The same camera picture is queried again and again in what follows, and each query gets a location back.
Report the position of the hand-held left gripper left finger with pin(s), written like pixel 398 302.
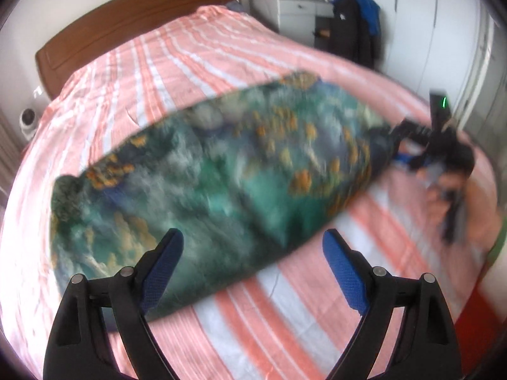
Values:
pixel 158 281

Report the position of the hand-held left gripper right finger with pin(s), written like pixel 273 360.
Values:
pixel 348 277

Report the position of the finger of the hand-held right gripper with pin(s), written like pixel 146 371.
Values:
pixel 412 160
pixel 408 128

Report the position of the green printed jacket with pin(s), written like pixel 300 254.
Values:
pixel 237 174

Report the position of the person's right forearm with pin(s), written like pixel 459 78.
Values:
pixel 500 253

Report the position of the person's right hand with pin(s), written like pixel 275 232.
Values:
pixel 481 213

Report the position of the white wardrobe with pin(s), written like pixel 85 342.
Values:
pixel 416 27

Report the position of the dark hanging jacket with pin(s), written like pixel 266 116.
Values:
pixel 352 35

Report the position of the blue hanging garment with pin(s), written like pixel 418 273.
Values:
pixel 368 8

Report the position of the red fleece garment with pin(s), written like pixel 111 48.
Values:
pixel 483 324

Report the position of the white dresser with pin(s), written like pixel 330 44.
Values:
pixel 297 12

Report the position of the brown curtain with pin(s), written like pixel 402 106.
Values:
pixel 6 154

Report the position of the white desk fan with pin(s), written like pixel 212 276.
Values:
pixel 29 122

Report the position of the grey pillow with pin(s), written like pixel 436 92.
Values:
pixel 237 6

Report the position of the pink striped bed sheet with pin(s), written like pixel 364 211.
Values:
pixel 198 59

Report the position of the wooden headboard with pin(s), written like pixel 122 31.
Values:
pixel 119 19

